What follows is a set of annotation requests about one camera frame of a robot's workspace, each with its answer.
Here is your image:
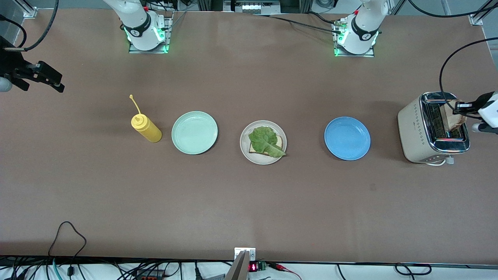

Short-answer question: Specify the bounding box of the pale bread slice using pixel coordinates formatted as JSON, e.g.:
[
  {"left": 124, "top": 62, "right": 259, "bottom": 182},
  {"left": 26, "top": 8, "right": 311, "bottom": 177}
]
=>
[{"left": 249, "top": 135, "right": 283, "bottom": 156}]

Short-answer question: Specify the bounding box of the black cable to arm base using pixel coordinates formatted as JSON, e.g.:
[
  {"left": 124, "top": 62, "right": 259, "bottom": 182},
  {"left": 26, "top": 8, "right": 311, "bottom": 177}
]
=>
[{"left": 251, "top": 12, "right": 343, "bottom": 35}]

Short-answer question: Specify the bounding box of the brown crusted bread slice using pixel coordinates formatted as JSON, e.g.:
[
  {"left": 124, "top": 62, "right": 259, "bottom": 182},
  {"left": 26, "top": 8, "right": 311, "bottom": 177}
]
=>
[{"left": 440, "top": 99, "right": 467, "bottom": 131}]

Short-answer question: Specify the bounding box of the beige plate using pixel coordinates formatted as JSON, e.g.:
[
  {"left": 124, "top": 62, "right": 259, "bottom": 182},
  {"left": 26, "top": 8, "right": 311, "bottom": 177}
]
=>
[{"left": 239, "top": 120, "right": 288, "bottom": 165}]

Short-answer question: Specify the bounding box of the yellow mustard squeeze bottle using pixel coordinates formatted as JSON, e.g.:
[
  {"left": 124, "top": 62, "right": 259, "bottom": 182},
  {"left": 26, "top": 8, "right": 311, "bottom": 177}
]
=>
[{"left": 130, "top": 94, "right": 163, "bottom": 143}]

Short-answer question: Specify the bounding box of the silver aluminium frame profile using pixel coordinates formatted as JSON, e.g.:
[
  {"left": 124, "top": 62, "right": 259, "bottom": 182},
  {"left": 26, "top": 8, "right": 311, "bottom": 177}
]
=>
[
  {"left": 18, "top": 0, "right": 38, "bottom": 18},
  {"left": 470, "top": 0, "right": 498, "bottom": 26}
]

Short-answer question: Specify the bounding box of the white power strip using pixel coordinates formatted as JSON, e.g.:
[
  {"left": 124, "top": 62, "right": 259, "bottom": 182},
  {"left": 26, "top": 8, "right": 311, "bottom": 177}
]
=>
[{"left": 224, "top": 0, "right": 281, "bottom": 14}]

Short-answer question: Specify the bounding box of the light green plate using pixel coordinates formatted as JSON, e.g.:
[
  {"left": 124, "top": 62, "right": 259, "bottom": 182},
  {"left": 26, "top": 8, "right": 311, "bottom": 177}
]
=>
[{"left": 171, "top": 111, "right": 219, "bottom": 155}]

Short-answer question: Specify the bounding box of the white toaster power cord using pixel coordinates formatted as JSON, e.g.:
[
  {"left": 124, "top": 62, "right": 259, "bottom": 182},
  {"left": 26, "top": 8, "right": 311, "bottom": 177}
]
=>
[{"left": 426, "top": 155, "right": 454, "bottom": 167}]

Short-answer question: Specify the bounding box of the black flat looped cable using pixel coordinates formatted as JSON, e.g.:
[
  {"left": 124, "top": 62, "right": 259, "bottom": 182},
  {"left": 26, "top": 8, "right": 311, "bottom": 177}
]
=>
[{"left": 394, "top": 263, "right": 433, "bottom": 276}]

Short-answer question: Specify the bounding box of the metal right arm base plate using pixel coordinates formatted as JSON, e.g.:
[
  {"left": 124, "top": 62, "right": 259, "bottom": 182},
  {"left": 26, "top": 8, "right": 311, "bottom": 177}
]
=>
[{"left": 128, "top": 11, "right": 174, "bottom": 54}]

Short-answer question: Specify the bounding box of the blue plate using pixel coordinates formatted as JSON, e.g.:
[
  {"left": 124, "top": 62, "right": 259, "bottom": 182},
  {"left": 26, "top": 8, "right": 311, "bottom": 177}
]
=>
[{"left": 324, "top": 116, "right": 372, "bottom": 161}]

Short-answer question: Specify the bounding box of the green lettuce leaf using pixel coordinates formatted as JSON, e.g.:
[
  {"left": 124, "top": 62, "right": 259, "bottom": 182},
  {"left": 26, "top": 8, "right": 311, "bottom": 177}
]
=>
[{"left": 248, "top": 126, "right": 286, "bottom": 158}]

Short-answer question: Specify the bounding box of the cream and chrome toaster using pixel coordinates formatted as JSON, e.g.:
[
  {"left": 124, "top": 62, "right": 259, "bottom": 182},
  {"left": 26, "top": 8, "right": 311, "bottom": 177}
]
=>
[{"left": 397, "top": 92, "right": 470, "bottom": 164}]

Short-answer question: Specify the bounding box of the black looped cable with plug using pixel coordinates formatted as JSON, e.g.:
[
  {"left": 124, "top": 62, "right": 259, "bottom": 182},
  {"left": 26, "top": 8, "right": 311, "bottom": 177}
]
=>
[{"left": 47, "top": 221, "right": 87, "bottom": 277}]

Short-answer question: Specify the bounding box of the silver mounting bracket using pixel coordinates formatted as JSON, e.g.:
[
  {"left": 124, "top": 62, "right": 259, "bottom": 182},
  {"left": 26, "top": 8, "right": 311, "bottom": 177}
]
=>
[{"left": 234, "top": 247, "right": 256, "bottom": 262}]

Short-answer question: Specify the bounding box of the red and black clip lead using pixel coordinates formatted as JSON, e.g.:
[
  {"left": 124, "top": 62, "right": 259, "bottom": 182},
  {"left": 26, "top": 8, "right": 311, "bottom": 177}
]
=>
[{"left": 268, "top": 262, "right": 302, "bottom": 280}]

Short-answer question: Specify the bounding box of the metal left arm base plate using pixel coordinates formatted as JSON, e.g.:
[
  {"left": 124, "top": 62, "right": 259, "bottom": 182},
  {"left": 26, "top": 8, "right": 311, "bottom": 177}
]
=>
[{"left": 333, "top": 19, "right": 376, "bottom": 58}]

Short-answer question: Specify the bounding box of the grey aluminium bar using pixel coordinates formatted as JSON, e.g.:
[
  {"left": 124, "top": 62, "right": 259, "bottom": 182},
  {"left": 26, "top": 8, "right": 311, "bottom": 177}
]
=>
[{"left": 224, "top": 250, "right": 250, "bottom": 280}]

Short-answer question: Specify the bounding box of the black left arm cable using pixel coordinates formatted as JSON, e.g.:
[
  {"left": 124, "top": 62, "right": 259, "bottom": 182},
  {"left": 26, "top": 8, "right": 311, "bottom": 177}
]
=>
[{"left": 407, "top": 0, "right": 498, "bottom": 120}]

